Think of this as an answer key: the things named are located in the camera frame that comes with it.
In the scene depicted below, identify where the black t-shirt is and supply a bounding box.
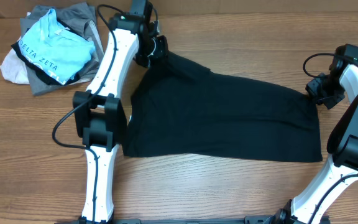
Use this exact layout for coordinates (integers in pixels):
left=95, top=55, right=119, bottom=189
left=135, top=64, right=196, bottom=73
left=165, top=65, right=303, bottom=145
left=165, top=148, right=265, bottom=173
left=122, top=53, right=323, bottom=162

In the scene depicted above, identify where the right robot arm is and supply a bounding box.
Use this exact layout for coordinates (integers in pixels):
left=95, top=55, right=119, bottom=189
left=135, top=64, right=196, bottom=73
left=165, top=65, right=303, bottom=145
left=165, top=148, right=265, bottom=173
left=265, top=44, right=358, bottom=224

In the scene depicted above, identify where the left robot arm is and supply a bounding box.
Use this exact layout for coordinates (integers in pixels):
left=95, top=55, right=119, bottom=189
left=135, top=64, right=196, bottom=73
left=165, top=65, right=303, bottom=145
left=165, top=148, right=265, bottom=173
left=73, top=0, right=168, bottom=223

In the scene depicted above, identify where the grey folded garment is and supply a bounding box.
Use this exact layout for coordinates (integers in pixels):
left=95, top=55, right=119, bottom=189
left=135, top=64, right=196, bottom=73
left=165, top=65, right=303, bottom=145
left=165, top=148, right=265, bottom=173
left=26, top=2, right=104, bottom=96

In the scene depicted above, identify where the light blue folded t-shirt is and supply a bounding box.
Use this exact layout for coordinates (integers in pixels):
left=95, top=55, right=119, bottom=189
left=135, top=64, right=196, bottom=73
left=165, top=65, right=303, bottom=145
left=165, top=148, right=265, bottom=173
left=18, top=9, right=96, bottom=85

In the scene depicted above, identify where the black folded garment in pile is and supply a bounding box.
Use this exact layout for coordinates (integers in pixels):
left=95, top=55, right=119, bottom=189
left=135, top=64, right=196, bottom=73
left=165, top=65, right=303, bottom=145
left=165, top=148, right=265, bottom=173
left=11, top=42, right=80, bottom=86

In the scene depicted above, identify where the white garment under pile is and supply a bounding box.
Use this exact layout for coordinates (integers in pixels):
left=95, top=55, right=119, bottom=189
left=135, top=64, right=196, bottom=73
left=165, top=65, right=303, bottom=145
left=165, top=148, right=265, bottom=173
left=0, top=12, right=91, bottom=85

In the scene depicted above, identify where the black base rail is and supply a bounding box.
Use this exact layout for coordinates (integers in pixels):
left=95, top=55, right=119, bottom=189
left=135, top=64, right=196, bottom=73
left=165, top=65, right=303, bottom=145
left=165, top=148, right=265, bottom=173
left=54, top=214, right=332, bottom=224

